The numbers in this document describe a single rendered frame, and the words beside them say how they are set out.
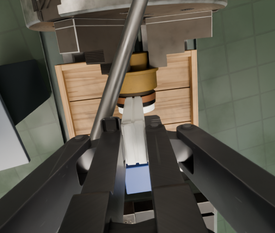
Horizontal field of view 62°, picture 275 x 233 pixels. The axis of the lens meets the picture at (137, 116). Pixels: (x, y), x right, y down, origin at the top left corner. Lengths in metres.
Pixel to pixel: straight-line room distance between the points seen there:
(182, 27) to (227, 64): 1.29
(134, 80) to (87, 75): 0.26
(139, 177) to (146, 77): 0.20
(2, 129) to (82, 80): 0.37
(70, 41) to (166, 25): 0.16
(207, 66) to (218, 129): 0.46
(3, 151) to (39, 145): 0.83
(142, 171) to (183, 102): 0.28
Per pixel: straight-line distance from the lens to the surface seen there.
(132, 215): 0.63
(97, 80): 0.62
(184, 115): 0.67
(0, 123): 0.88
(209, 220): 0.77
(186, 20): 0.40
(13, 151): 0.90
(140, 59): 0.39
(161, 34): 0.40
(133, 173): 0.46
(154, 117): 0.17
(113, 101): 0.17
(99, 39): 0.33
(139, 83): 0.38
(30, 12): 0.34
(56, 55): 0.99
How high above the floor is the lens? 1.50
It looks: 72 degrees down
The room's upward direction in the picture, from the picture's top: 163 degrees clockwise
